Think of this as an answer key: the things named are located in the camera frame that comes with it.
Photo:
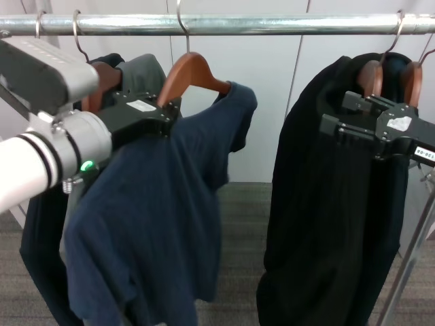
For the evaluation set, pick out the navy blue t-shirt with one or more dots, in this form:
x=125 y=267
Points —
x=153 y=203

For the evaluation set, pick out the bare metal hanger hook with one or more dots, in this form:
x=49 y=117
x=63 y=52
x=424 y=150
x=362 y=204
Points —
x=37 y=25

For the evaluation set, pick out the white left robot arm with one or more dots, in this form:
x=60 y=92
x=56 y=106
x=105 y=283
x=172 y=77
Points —
x=27 y=163

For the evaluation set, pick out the grey metal rack leg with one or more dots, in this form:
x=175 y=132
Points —
x=408 y=271

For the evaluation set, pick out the wooden hanger with dark garment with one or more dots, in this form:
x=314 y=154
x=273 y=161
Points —
x=414 y=81

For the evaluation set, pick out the grey garment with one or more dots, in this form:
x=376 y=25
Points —
x=142 y=74

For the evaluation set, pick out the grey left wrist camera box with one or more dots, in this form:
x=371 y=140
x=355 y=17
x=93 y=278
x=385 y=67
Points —
x=44 y=68

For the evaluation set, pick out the wooden hanger under black garment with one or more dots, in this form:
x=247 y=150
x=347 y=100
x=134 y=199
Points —
x=370 y=76

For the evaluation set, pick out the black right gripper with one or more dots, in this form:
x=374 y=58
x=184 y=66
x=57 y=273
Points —
x=404 y=139

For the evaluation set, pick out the large black garment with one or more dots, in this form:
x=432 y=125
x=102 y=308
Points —
x=323 y=220

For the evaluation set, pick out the thick galvanized rack rail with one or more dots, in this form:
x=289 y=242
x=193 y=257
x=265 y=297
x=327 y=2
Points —
x=238 y=24

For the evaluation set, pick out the dark brown wooden hanger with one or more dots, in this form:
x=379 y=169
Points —
x=105 y=76

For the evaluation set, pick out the dark garment with navy collar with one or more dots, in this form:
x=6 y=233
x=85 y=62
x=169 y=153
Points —
x=396 y=68

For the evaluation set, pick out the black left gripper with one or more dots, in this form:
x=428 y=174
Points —
x=136 y=117

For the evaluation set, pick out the wooden hanger with navy shirt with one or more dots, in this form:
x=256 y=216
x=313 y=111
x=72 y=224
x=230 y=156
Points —
x=193 y=64

